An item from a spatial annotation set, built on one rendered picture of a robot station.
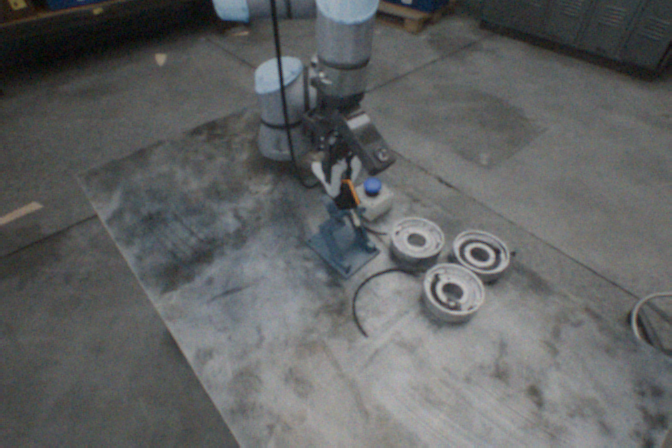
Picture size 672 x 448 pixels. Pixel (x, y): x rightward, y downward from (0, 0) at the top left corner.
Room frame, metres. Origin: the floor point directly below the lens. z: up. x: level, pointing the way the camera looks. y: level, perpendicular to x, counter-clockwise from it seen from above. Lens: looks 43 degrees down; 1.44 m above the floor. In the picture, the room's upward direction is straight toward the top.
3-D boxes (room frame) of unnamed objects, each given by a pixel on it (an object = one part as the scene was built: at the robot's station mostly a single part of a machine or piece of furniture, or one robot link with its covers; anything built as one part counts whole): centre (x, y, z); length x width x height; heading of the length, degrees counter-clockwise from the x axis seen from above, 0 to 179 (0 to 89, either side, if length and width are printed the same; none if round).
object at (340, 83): (0.53, -0.01, 1.18); 0.08 x 0.08 x 0.05
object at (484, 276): (0.48, -0.28, 0.82); 0.10 x 0.10 x 0.04
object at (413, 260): (0.52, -0.16, 0.82); 0.10 x 0.10 x 0.04
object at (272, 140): (0.90, 0.14, 0.85); 0.15 x 0.15 x 0.10
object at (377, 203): (0.65, -0.08, 0.82); 0.08 x 0.07 x 0.05; 42
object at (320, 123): (0.54, 0.00, 1.10); 0.09 x 0.08 x 0.12; 43
